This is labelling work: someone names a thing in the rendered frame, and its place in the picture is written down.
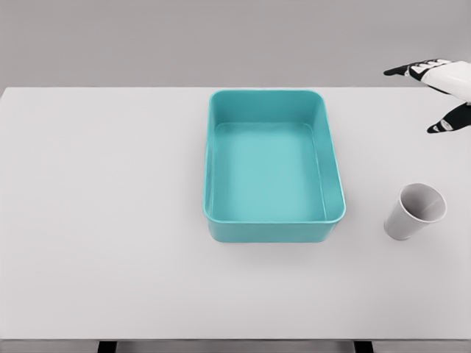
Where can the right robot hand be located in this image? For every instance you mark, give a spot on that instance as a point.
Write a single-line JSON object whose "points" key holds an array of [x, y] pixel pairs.
{"points": [[447, 76]]}

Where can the white paper cup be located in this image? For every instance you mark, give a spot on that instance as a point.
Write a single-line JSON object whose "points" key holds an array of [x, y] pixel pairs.
{"points": [[412, 217]]}

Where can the teal rectangular basket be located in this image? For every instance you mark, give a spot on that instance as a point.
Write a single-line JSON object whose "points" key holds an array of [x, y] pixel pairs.
{"points": [[268, 173]]}

